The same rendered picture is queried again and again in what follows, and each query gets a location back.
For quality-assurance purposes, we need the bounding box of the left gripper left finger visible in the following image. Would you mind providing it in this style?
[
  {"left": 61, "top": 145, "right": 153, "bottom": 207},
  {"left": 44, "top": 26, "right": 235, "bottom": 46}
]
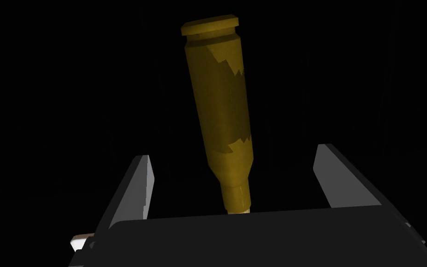
[{"left": 95, "top": 154, "right": 155, "bottom": 235}]

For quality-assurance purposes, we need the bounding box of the yellow bottle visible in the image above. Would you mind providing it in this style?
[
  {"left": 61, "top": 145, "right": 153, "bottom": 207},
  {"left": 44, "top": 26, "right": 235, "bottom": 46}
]
[{"left": 180, "top": 14, "right": 254, "bottom": 215}]

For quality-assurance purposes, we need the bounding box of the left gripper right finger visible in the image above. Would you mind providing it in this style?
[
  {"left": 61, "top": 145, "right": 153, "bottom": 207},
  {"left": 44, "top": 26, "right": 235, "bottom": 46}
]
[{"left": 313, "top": 143, "right": 392, "bottom": 209}]

